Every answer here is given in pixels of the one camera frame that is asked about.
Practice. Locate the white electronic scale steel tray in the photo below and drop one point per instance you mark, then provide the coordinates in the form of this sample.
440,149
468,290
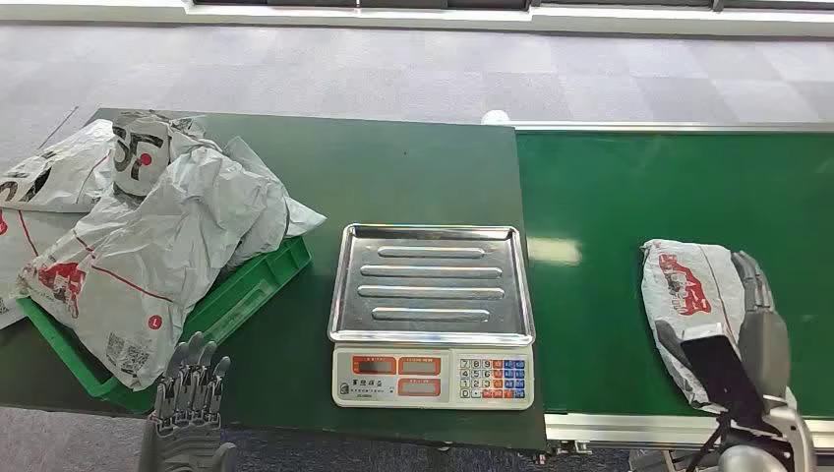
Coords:
430,293

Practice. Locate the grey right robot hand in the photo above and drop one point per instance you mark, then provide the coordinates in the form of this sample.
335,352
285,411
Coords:
765,352

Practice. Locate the large grey mailer L mark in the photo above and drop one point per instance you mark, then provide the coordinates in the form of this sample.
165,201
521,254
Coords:
163,247

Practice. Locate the grey mailer black print red dot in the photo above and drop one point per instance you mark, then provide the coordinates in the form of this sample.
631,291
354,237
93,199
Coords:
140,153

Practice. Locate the grey mailer bag red print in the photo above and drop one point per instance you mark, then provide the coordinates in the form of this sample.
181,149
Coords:
691,293

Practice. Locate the white round object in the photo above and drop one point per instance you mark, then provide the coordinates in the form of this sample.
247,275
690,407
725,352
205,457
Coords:
495,118

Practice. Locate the white mailer red line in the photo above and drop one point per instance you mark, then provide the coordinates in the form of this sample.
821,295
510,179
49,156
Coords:
26,241

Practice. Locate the grey mailer black lettering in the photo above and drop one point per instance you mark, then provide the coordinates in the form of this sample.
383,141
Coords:
59,169

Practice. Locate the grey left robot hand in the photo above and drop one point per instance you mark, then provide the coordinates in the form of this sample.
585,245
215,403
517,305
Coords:
189,404

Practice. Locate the green plastic crate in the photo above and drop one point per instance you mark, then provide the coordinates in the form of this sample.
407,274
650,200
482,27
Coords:
254,293

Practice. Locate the plain grey mailer bag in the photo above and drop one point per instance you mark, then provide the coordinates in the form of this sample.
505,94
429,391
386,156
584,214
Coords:
274,208

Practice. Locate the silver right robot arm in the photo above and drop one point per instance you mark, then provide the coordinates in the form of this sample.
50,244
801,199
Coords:
749,459

